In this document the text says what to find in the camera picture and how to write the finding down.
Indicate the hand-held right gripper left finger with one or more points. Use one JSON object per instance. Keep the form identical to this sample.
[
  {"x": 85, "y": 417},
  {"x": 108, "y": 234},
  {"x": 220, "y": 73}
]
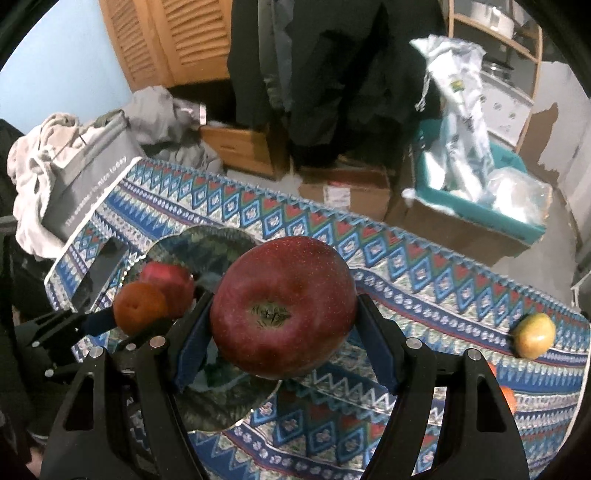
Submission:
[{"x": 191, "y": 350}]

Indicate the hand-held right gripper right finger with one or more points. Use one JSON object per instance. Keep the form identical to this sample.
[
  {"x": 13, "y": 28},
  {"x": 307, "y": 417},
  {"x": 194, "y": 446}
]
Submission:
[{"x": 378, "y": 350}]

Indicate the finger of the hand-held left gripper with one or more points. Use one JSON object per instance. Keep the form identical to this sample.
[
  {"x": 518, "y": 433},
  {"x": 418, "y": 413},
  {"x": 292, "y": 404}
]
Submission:
[
  {"x": 99, "y": 321},
  {"x": 64, "y": 357}
]

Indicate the large orange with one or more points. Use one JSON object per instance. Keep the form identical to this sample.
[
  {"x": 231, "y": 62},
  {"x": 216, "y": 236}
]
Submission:
[{"x": 138, "y": 307}]

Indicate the bright red apple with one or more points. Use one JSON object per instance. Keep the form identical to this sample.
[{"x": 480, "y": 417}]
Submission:
[{"x": 171, "y": 286}]

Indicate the dark green glass bowl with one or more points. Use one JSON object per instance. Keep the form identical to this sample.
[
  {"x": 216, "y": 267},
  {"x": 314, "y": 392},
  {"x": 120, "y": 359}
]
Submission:
[{"x": 207, "y": 249}]

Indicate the dark red apple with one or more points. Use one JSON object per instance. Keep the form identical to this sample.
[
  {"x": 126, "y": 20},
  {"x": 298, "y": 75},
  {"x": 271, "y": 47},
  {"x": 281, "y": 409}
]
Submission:
[{"x": 286, "y": 286}]

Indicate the medium orange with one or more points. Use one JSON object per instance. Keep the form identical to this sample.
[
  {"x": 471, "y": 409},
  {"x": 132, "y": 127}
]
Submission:
[{"x": 508, "y": 399}]

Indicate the yellow mango with red blush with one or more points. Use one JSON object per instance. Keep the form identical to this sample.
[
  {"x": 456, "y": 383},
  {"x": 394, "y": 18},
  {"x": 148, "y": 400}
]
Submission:
[{"x": 534, "y": 335}]

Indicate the black smartphone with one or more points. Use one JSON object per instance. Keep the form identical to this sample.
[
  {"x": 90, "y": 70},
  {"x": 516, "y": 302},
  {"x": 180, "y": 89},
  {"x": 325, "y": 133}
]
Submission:
[{"x": 99, "y": 277}]

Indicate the blue patterned tablecloth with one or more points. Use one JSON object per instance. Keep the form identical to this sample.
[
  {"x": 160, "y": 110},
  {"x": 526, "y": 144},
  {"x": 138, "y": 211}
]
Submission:
[{"x": 415, "y": 300}]

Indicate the grey fabric storage bag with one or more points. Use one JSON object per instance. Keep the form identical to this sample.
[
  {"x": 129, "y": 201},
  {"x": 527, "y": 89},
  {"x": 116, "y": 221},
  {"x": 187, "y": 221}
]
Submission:
[{"x": 92, "y": 184}]

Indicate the large cardboard box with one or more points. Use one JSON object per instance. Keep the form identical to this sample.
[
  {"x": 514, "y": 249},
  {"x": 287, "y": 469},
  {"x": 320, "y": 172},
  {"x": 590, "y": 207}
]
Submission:
[{"x": 448, "y": 226}]

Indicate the small cardboard box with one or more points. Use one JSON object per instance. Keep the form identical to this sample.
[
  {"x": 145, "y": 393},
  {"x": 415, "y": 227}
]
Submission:
[{"x": 344, "y": 189}]

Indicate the teal plastic crate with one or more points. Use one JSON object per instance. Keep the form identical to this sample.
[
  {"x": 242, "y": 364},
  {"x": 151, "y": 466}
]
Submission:
[{"x": 489, "y": 217}]

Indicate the pile of grey clothes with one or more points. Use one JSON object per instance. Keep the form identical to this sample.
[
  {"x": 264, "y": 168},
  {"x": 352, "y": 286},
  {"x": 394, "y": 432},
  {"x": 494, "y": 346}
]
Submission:
[{"x": 157, "y": 120}]

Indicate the wooden drawer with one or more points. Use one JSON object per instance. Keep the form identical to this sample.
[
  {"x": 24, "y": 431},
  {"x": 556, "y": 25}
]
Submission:
[{"x": 235, "y": 143}]

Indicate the clear plastic bag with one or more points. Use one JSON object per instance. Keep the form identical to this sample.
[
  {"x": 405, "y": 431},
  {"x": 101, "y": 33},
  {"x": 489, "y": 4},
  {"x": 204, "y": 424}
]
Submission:
[{"x": 521, "y": 189}]

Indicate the white rice bag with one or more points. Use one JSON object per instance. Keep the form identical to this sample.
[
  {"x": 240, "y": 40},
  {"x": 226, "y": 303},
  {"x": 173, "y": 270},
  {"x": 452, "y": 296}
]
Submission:
[{"x": 461, "y": 115}]

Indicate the white lattice basket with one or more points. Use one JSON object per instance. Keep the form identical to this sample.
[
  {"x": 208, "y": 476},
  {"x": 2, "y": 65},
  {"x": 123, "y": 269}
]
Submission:
[{"x": 503, "y": 101}]

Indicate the wooden louvred wardrobe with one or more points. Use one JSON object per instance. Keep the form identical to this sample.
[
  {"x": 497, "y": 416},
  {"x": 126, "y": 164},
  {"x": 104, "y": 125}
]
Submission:
[{"x": 152, "y": 41}]

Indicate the black hooded coat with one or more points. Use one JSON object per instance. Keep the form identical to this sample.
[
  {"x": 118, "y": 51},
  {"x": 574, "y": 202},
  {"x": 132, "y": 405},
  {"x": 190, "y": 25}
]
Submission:
[{"x": 332, "y": 69}]

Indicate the grey jacket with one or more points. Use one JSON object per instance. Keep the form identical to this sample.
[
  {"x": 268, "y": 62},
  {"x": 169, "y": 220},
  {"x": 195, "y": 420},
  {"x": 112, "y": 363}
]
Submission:
[{"x": 277, "y": 69}]

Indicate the steel steamer pot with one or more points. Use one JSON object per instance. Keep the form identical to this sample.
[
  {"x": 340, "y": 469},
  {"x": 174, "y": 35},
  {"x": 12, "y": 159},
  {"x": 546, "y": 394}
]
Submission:
[{"x": 496, "y": 67}]

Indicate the wooden shelf rack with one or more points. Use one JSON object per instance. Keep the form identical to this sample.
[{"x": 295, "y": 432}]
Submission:
[{"x": 531, "y": 46}]

